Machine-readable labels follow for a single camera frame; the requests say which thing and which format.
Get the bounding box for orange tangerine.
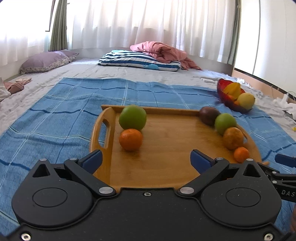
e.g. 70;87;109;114
233;147;250;163
119;128;143;152

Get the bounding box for yellowish orange fruit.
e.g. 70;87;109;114
223;127;244;150

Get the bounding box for green apple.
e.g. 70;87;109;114
214;113;237;135
119;104;147;131

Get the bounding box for dark purple plum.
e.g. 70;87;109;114
199;106;221;126

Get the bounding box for person's hand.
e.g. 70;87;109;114
290;205;296;232

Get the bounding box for wooden serving tray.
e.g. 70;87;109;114
89;104;270;193

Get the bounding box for blue plaid blanket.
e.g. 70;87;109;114
0;77;296;237

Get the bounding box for white clothes at right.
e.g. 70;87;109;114
273;93;295;121

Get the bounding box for yellow pear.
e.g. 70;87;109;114
237;92;255;110

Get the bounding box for grey bed sheet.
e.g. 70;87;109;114
1;59;295;138

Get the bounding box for yellow starfruit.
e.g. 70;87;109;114
223;82;241;100

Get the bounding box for red glass fruit bowl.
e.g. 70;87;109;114
217;79;250;113

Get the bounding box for pink clothes pile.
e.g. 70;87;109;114
0;78;32;101

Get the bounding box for purple pillow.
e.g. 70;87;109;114
20;50;79;74

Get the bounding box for blue striped pillow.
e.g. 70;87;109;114
98;50;181;72

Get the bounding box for pink crumpled quilt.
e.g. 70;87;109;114
130;41;201;70

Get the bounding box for green curtain left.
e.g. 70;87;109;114
49;0;67;51

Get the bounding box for green curtain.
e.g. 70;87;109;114
227;0;241;66
49;0;67;51

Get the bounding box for green curtain right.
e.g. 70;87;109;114
227;0;241;66

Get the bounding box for white sheer curtain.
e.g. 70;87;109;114
1;1;235;66

